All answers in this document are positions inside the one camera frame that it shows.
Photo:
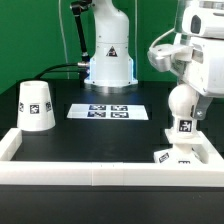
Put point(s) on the white lamp base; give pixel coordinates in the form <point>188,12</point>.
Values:
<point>181,151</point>

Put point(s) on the white U-shaped frame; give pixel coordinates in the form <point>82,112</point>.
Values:
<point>105,174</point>

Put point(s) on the white lamp bulb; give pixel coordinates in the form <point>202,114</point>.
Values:
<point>182,101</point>

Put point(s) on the white marker sheet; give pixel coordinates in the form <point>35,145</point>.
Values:
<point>108,112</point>

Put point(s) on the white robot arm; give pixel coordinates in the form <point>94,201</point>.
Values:
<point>111,66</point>

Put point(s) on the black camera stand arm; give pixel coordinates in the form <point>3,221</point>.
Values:
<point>78,7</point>

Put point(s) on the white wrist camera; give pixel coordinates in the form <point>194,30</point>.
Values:
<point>203,22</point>

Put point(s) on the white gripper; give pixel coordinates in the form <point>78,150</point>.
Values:
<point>204,73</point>

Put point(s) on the white lamp shade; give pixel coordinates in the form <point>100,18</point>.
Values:
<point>35,110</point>

